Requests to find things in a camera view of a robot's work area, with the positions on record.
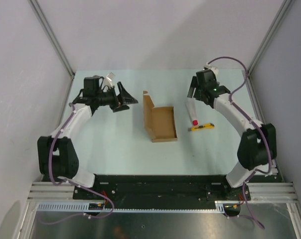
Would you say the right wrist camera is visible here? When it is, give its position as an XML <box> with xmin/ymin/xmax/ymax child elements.
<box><xmin>203</xmin><ymin>64</ymin><xmax>219</xmax><ymax>77</ymax></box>

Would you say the left aluminium frame post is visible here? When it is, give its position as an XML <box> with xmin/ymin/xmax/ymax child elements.
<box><xmin>28</xmin><ymin>0</ymin><xmax>75</xmax><ymax>78</ymax></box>

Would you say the right aluminium frame post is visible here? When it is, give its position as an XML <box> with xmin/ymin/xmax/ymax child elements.
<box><xmin>248</xmin><ymin>0</ymin><xmax>296</xmax><ymax>75</ymax></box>

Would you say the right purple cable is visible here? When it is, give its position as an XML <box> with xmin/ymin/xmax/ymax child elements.
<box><xmin>206</xmin><ymin>56</ymin><xmax>271</xmax><ymax>230</ymax></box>

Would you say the yellow utility knife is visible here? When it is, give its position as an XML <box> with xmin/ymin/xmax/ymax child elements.
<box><xmin>188</xmin><ymin>123</ymin><xmax>215</xmax><ymax>131</ymax></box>

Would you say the white tube red cap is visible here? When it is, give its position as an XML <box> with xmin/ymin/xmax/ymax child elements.
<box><xmin>185</xmin><ymin>98</ymin><xmax>198</xmax><ymax>126</ymax></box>

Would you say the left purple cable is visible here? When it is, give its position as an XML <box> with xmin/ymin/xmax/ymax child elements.
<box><xmin>37</xmin><ymin>103</ymin><xmax>115</xmax><ymax>225</ymax></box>

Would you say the aluminium extrusion crossbar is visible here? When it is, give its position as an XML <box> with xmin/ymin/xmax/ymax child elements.
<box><xmin>27</xmin><ymin>182</ymin><xmax>298</xmax><ymax>203</ymax></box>

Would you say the aluminium frame post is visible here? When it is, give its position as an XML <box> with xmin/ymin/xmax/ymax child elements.
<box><xmin>28</xmin><ymin>0</ymin><xmax>75</xmax><ymax>78</ymax></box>
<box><xmin>248</xmin><ymin>0</ymin><xmax>296</xmax><ymax>75</ymax></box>

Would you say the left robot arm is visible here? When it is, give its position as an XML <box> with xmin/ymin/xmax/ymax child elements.
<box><xmin>37</xmin><ymin>73</ymin><xmax>138</xmax><ymax>199</ymax></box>

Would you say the purple cable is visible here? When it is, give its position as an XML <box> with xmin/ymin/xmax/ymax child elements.
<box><xmin>37</xmin><ymin>103</ymin><xmax>115</xmax><ymax>225</ymax></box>
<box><xmin>206</xmin><ymin>56</ymin><xmax>271</xmax><ymax>230</ymax></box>

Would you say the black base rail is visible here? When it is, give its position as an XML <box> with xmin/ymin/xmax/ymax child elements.
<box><xmin>73</xmin><ymin>175</ymin><xmax>251</xmax><ymax>209</ymax></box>

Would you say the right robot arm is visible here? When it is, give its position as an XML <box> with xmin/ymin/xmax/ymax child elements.
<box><xmin>187</xmin><ymin>68</ymin><xmax>277</xmax><ymax>200</ymax></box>

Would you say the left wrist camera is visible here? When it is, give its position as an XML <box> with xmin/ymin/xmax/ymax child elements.
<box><xmin>102</xmin><ymin>72</ymin><xmax>115</xmax><ymax>91</ymax></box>

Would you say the brown cardboard express box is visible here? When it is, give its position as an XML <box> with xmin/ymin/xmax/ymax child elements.
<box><xmin>143</xmin><ymin>91</ymin><xmax>177</xmax><ymax>143</ymax></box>

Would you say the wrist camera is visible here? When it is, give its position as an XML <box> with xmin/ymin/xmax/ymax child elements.
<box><xmin>102</xmin><ymin>72</ymin><xmax>115</xmax><ymax>91</ymax></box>
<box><xmin>203</xmin><ymin>64</ymin><xmax>219</xmax><ymax>77</ymax></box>

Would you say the grey slotted cable duct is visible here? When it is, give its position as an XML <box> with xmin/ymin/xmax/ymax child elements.
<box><xmin>37</xmin><ymin>201</ymin><xmax>240</xmax><ymax>214</ymax></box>

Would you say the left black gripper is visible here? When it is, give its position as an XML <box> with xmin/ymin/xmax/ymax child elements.
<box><xmin>95</xmin><ymin>82</ymin><xmax>137</xmax><ymax>113</ymax></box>

